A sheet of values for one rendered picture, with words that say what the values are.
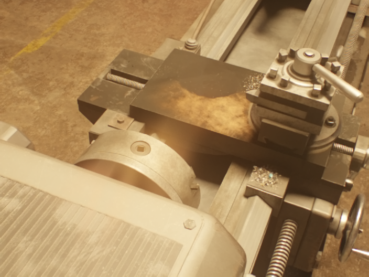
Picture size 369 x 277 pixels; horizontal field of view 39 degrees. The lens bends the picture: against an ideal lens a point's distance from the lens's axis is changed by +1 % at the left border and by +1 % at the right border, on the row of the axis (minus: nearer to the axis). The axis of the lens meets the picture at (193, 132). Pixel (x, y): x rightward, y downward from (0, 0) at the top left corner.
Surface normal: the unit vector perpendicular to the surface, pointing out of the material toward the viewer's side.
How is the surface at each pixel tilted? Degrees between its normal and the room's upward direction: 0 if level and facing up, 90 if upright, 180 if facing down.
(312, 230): 90
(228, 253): 45
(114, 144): 16
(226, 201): 0
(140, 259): 0
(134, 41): 0
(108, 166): 90
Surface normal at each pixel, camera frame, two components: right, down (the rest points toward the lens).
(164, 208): 0.07, -0.73
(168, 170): 0.58, -0.43
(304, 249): -0.37, 0.62
